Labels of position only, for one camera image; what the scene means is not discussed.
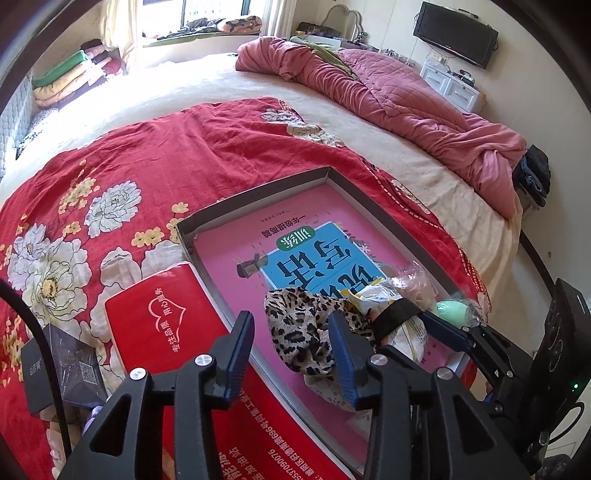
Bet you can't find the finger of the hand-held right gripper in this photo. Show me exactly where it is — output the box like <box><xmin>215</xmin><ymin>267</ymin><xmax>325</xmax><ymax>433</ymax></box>
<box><xmin>422</xmin><ymin>309</ymin><xmax>483</xmax><ymax>354</ymax></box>

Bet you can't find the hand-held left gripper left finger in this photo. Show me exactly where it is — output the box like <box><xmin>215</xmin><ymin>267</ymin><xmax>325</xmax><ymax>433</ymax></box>
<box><xmin>58</xmin><ymin>311</ymin><xmax>256</xmax><ymax>480</ymax></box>

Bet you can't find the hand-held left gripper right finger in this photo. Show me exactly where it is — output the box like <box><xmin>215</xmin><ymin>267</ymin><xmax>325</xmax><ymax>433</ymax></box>
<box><xmin>327</xmin><ymin>310</ymin><xmax>529</xmax><ymax>480</ymax></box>

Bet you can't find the green soft item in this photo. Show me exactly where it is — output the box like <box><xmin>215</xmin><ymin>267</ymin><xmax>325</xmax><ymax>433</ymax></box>
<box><xmin>434</xmin><ymin>298</ymin><xmax>485</xmax><ymax>328</ymax></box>

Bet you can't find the black fabric band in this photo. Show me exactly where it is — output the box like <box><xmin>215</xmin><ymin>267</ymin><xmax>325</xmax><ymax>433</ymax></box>
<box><xmin>372</xmin><ymin>298</ymin><xmax>423</xmax><ymax>342</ymax></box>

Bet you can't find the beige item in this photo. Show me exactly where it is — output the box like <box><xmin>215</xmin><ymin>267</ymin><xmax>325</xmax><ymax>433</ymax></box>
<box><xmin>392</xmin><ymin>261</ymin><xmax>439</xmax><ymax>305</ymax></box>

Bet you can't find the leopard print cloth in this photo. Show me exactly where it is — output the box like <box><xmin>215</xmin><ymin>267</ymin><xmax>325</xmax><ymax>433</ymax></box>
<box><xmin>264</xmin><ymin>286</ymin><xmax>384</xmax><ymax>411</ymax></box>

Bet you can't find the yellow white packet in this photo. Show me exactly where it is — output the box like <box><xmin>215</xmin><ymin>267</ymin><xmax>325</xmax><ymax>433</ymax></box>
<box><xmin>346</xmin><ymin>277</ymin><xmax>428</xmax><ymax>363</ymax></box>

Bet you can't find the grey cardboard tray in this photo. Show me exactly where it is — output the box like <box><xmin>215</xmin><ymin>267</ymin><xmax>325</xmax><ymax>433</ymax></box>
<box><xmin>177</xmin><ymin>165</ymin><xmax>476</xmax><ymax>480</ymax></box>

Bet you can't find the red box lid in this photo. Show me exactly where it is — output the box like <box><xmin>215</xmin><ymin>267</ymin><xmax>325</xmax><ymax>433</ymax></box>
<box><xmin>104</xmin><ymin>262</ymin><xmax>352</xmax><ymax>480</ymax></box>

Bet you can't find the pink book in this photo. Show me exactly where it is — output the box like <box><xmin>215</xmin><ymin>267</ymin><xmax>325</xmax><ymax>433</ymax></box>
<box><xmin>193</xmin><ymin>185</ymin><xmax>455</xmax><ymax>476</ymax></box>

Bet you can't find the dark box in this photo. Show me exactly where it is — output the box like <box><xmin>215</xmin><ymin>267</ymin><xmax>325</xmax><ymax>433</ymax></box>
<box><xmin>21</xmin><ymin>323</ymin><xmax>109</xmax><ymax>418</ymax></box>

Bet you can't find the dark bag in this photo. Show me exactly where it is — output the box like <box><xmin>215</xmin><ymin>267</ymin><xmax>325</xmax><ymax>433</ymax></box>
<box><xmin>512</xmin><ymin>144</ymin><xmax>552</xmax><ymax>210</ymax></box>

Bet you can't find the red floral sheet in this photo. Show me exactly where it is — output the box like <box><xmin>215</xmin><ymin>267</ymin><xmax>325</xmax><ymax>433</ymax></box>
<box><xmin>0</xmin><ymin>97</ymin><xmax>490</xmax><ymax>480</ymax></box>

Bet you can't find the pink quilt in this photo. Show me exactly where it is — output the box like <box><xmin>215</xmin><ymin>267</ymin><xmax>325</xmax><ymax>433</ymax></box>
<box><xmin>236</xmin><ymin>37</ymin><xmax>527</xmax><ymax>220</ymax></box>

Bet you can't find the white drawer cabinet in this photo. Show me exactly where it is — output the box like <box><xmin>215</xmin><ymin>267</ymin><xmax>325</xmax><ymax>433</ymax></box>
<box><xmin>419</xmin><ymin>60</ymin><xmax>485</xmax><ymax>112</ymax></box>

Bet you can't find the cream bed sheet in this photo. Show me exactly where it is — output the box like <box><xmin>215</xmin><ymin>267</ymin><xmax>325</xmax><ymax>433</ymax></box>
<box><xmin>0</xmin><ymin>51</ymin><xmax>525</xmax><ymax>296</ymax></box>

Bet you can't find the green cloth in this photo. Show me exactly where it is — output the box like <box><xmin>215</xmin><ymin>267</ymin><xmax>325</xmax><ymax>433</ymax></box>
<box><xmin>291</xmin><ymin>36</ymin><xmax>358</xmax><ymax>79</ymax></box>

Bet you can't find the patterned pillow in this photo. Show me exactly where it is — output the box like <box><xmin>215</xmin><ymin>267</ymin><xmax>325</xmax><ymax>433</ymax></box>
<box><xmin>16</xmin><ymin>108</ymin><xmax>61</xmax><ymax>160</ymax></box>

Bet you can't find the stack of folded blankets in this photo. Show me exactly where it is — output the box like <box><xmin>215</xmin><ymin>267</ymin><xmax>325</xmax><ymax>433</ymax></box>
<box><xmin>33</xmin><ymin>65</ymin><xmax>100</xmax><ymax>109</ymax></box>

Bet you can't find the grey quilted headboard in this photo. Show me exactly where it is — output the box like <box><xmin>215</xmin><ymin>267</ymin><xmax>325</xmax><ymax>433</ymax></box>
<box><xmin>0</xmin><ymin>76</ymin><xmax>35</xmax><ymax>181</ymax></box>

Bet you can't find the cluttered vanity table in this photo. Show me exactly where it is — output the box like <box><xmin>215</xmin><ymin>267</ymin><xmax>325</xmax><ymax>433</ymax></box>
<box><xmin>293</xmin><ymin>21</ymin><xmax>402</xmax><ymax>51</ymax></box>

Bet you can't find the floral patterned blanket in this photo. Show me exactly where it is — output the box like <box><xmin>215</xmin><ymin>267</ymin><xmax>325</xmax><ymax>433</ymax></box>
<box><xmin>217</xmin><ymin>15</ymin><xmax>264</xmax><ymax>34</ymax></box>

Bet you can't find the vanity mirror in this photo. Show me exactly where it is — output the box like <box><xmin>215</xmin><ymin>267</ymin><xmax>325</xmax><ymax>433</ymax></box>
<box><xmin>323</xmin><ymin>4</ymin><xmax>363</xmax><ymax>35</ymax></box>

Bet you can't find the dark clothes heap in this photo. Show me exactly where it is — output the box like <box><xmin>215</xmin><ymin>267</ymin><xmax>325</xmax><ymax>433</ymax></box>
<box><xmin>143</xmin><ymin>16</ymin><xmax>222</xmax><ymax>38</ymax></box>

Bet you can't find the dark folded clothes pile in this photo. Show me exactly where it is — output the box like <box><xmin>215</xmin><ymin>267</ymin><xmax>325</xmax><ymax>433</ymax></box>
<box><xmin>81</xmin><ymin>39</ymin><xmax>127</xmax><ymax>77</ymax></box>

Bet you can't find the green folded blanket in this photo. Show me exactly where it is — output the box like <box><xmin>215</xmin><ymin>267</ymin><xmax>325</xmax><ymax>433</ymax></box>
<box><xmin>31</xmin><ymin>50</ymin><xmax>90</xmax><ymax>88</ymax></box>

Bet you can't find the cream curtain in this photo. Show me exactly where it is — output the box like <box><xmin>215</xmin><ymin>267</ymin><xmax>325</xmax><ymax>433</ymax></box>
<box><xmin>263</xmin><ymin>0</ymin><xmax>301</xmax><ymax>40</ymax></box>
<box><xmin>99</xmin><ymin>0</ymin><xmax>144</xmax><ymax>75</ymax></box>

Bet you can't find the dark framed window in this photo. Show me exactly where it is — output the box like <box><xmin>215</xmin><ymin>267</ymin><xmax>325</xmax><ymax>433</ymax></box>
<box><xmin>180</xmin><ymin>0</ymin><xmax>250</xmax><ymax>28</ymax></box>

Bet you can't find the black cable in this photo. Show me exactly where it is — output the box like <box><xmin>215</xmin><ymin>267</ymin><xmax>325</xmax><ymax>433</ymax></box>
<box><xmin>0</xmin><ymin>279</ymin><xmax>72</xmax><ymax>462</ymax></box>

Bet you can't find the black wall television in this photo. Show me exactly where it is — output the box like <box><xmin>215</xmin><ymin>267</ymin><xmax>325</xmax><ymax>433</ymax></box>
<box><xmin>412</xmin><ymin>1</ymin><xmax>499</xmax><ymax>70</ymax></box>

